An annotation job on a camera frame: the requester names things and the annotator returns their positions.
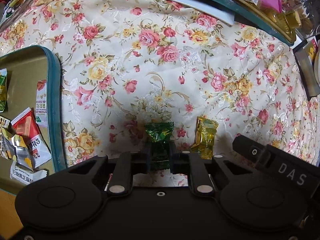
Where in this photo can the red white snack packet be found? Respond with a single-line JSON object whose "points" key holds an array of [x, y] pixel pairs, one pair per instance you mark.
{"points": [[25, 127]]}

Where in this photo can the green candy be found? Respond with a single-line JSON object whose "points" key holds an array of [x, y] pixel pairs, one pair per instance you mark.
{"points": [[160, 135]]}

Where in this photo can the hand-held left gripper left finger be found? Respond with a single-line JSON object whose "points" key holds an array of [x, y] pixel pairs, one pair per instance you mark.
{"points": [[149, 160]]}

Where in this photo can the white sesame crisp packet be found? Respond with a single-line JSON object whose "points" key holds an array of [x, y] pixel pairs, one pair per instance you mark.
{"points": [[25, 176]]}

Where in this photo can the teal tin tray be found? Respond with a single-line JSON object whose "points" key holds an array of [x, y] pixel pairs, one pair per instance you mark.
{"points": [[22, 80]]}

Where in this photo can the floral tablecloth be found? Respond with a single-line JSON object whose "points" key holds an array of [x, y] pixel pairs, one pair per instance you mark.
{"points": [[175, 67]]}

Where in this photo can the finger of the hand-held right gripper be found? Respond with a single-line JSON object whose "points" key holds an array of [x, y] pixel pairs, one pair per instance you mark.
{"points": [[247, 148]]}

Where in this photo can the gold candy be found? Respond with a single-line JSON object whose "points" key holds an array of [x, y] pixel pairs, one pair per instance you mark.
{"points": [[203, 135]]}

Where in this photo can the pile of assorted snack packets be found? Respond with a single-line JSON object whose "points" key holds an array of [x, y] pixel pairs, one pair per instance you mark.
{"points": [[15, 0]]}

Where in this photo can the dark book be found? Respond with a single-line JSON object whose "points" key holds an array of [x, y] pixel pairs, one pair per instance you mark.
{"points": [[303, 65]]}

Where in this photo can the white orange snack packet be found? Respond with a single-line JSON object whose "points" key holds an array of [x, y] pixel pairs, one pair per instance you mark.
{"points": [[41, 100]]}

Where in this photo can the green pea snack packet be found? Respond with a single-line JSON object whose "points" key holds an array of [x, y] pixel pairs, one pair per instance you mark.
{"points": [[2, 85]]}

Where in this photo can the brown gold patterned packet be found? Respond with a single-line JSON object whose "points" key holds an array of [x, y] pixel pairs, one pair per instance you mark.
{"points": [[3, 122]]}

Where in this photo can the yellow silver snack packet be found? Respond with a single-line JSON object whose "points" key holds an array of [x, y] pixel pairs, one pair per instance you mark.
{"points": [[21, 153]]}

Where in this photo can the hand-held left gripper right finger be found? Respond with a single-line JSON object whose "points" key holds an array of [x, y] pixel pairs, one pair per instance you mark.
{"points": [[173, 160]]}

